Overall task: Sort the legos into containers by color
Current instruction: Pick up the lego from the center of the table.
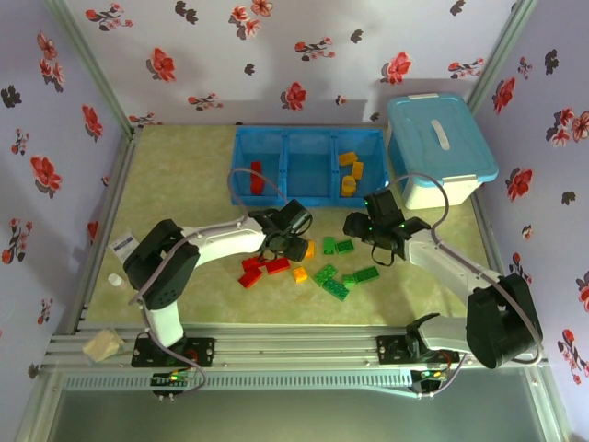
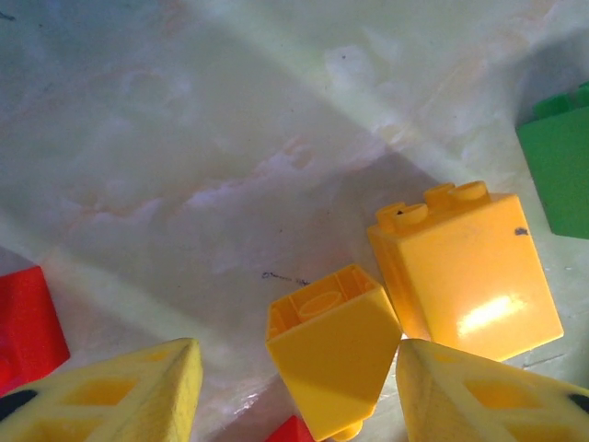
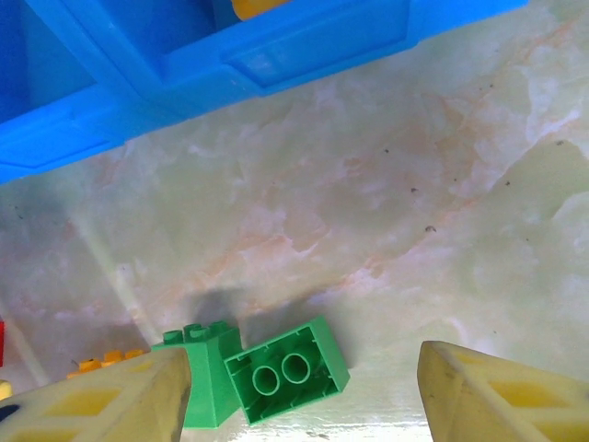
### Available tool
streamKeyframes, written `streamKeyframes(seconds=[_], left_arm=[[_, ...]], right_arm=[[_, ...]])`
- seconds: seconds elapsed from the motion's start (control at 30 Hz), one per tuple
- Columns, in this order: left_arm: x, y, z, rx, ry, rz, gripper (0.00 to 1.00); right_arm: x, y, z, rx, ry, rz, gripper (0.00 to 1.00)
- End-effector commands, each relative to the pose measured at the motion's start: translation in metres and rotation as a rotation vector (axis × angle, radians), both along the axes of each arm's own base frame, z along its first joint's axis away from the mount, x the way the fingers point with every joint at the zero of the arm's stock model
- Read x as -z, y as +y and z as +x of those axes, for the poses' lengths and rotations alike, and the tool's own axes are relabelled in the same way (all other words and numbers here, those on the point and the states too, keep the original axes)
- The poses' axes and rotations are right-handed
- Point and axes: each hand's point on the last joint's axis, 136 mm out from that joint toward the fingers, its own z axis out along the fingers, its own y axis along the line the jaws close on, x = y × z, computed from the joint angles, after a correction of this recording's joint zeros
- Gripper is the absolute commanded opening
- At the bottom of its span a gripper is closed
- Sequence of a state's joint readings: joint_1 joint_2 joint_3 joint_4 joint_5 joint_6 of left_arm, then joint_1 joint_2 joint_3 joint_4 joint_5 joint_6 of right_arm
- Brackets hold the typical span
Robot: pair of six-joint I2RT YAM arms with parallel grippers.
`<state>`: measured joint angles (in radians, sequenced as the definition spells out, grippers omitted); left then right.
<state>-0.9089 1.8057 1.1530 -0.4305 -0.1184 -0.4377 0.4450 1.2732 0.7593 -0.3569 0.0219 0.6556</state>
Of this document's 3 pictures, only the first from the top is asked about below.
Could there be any blue three-compartment plastic bin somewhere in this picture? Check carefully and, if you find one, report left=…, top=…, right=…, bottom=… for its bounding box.
left=228, top=126, right=390, bottom=209

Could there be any white storage box blue lid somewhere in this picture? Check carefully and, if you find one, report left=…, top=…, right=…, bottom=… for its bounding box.
left=385, top=93, right=501, bottom=212

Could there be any right controller circuit board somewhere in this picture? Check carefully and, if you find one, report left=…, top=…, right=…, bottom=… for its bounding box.
left=411, top=367, right=450, bottom=398

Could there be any controller circuit board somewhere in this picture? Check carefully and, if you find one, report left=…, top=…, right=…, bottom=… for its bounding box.
left=411, top=367, right=450, bottom=398
left=151, top=371, right=194, bottom=400

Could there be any white paper packet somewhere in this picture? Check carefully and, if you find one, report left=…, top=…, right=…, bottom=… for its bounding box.
left=108, top=233, right=140, bottom=259

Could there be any left controller circuit board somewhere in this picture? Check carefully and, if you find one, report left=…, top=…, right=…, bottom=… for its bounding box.
left=151, top=371, right=194, bottom=400

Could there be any grey metal base panel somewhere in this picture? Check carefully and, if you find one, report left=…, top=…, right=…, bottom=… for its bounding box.
left=45, top=389, right=560, bottom=442

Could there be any beige crumpled wad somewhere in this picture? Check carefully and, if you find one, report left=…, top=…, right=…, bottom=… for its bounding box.
left=82, top=329, right=126, bottom=364

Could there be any grey left arm cable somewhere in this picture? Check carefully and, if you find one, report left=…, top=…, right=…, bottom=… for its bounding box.
left=127, top=168, right=295, bottom=397

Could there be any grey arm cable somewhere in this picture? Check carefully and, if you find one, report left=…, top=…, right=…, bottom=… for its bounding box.
left=388, top=172, right=545, bottom=400
left=127, top=168, right=295, bottom=397

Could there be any grey right arm cable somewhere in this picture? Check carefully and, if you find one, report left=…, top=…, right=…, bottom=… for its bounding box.
left=388, top=172, right=545, bottom=400

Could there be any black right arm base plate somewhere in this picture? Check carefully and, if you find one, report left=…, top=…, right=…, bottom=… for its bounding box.
left=375, top=334, right=460, bottom=367

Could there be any aluminium frame rail long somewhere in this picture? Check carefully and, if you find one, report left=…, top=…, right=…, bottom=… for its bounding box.
left=40, top=323, right=551, bottom=372

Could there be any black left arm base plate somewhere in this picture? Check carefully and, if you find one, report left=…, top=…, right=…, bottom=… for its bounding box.
left=132, top=337, right=216, bottom=368

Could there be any grey slotted cable duct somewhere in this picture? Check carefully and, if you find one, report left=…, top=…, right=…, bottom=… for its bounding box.
left=62, top=372, right=413, bottom=393

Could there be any aluminium frame post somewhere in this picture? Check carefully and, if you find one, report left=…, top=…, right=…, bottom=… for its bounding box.
left=467, top=0, right=539, bottom=116
left=43, top=0, right=139, bottom=134

